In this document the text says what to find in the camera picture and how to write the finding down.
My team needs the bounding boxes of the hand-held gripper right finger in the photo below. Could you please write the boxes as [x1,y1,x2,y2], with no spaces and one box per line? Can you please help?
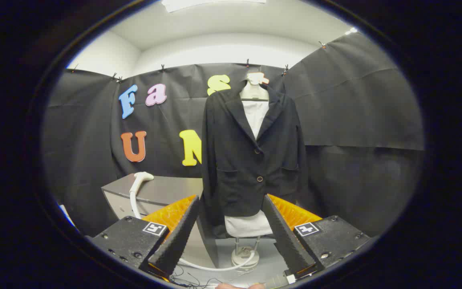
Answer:
[261,193,371,282]

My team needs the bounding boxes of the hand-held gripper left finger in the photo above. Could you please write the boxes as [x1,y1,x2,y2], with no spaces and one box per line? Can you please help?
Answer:
[87,195,200,279]

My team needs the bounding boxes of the black jacket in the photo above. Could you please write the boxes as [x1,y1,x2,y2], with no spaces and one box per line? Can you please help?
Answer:
[201,82,308,237]

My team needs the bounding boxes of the white mannequin stand base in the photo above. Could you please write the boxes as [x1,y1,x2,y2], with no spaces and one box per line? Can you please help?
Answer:
[231,237,261,269]

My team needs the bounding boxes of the white mannequin torso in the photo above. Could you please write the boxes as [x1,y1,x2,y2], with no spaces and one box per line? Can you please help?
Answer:
[225,100,274,238]

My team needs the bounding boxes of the white plastic hanger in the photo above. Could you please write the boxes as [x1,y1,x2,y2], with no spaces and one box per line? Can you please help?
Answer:
[239,72,270,102]

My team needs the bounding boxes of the black backdrop cloth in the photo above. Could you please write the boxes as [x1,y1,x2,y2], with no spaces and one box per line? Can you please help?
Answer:
[42,32,425,237]

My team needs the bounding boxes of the white steamer hose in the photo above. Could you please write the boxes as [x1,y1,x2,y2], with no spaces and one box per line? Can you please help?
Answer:
[177,249,255,272]

